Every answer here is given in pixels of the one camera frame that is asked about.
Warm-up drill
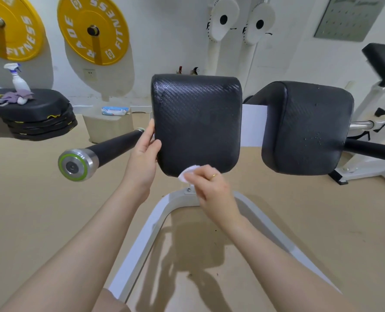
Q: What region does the black textured cushion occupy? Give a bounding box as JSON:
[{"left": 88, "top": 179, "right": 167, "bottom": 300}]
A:
[{"left": 150, "top": 74, "right": 243, "bottom": 178}]

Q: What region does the grey perforated wall panel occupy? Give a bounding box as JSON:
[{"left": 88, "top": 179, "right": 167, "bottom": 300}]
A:
[{"left": 313, "top": 0, "right": 385, "bottom": 42}]

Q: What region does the yellow weight plate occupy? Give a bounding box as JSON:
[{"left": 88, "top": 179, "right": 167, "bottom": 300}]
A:
[
  {"left": 57, "top": 0, "right": 130, "bottom": 66},
  {"left": 0, "top": 0, "right": 46, "bottom": 62}
]

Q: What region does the purple cloth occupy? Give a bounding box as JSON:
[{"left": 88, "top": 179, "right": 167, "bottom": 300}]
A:
[{"left": 0, "top": 90, "right": 34, "bottom": 104}]

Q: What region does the person's right forearm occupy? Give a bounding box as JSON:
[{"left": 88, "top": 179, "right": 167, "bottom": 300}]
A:
[{"left": 218, "top": 214, "right": 362, "bottom": 312}]

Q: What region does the black cushion with small dents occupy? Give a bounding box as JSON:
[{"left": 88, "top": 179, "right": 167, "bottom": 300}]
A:
[{"left": 244, "top": 81, "right": 355, "bottom": 176}]

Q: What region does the blue white wet wipe pack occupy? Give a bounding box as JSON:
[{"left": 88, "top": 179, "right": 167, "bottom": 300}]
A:
[{"left": 101, "top": 106, "right": 131, "bottom": 117}]

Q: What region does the person's left forearm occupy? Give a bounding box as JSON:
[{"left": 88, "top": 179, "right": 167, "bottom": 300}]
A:
[{"left": 0, "top": 188, "right": 144, "bottom": 312}]

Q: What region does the white spray bottle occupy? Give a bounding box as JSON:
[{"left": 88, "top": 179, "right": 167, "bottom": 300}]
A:
[{"left": 3, "top": 63, "right": 31, "bottom": 93}]

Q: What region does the person's right hand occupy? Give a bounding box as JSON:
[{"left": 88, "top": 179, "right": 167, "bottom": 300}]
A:
[{"left": 184, "top": 164, "right": 242, "bottom": 224}]

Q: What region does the white cleaning wipe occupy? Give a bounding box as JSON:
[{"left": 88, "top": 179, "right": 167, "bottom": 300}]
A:
[{"left": 178, "top": 164, "right": 201, "bottom": 184}]

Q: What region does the white exercise machine black roller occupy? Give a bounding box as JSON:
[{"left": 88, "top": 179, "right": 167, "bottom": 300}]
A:
[{"left": 329, "top": 43, "right": 385, "bottom": 189}]

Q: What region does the white machine frame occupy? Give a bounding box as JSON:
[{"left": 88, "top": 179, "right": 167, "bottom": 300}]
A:
[{"left": 58, "top": 74, "right": 385, "bottom": 302}]

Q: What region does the black grip bar silver cap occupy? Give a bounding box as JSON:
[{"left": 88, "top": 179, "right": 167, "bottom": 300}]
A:
[
  {"left": 343, "top": 138, "right": 385, "bottom": 166},
  {"left": 58, "top": 127, "right": 145, "bottom": 182}
]

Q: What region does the person's left hand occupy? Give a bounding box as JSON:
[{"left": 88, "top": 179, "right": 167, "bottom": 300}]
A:
[{"left": 122, "top": 119, "right": 162, "bottom": 200}]

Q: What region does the person's left leg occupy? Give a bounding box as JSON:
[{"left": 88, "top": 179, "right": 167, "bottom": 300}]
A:
[{"left": 91, "top": 288, "right": 131, "bottom": 312}]

